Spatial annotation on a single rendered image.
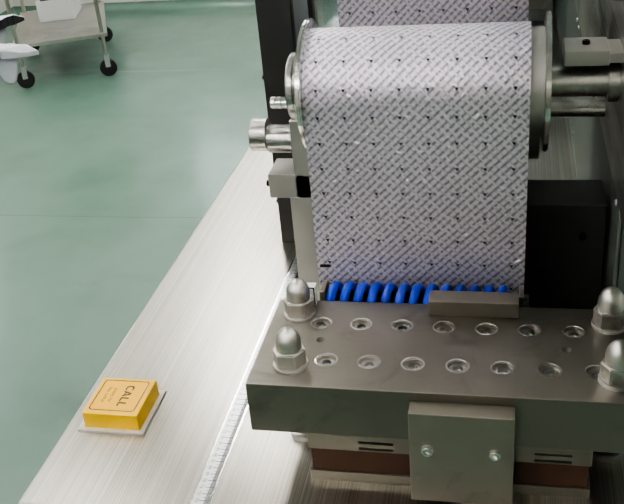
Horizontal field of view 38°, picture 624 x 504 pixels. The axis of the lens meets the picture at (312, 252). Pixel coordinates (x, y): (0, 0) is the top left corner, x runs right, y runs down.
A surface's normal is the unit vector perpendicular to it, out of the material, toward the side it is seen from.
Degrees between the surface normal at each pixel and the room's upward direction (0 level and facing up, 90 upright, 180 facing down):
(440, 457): 90
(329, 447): 90
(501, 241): 90
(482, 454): 90
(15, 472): 0
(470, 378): 0
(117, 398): 0
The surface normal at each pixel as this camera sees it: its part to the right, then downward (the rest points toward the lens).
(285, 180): -0.19, 0.49
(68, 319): -0.08, -0.87
